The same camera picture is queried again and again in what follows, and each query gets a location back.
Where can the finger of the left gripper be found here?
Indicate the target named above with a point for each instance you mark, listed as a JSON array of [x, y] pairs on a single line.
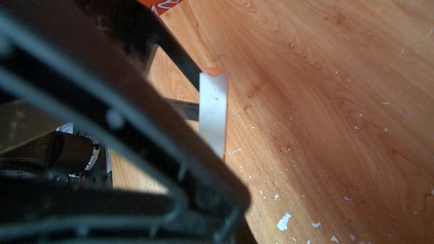
[[85, 62]]

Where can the white orange marker cap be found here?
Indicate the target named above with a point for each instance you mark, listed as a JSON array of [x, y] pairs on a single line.
[[213, 109]]

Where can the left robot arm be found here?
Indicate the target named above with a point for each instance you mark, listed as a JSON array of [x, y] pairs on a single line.
[[110, 132]]

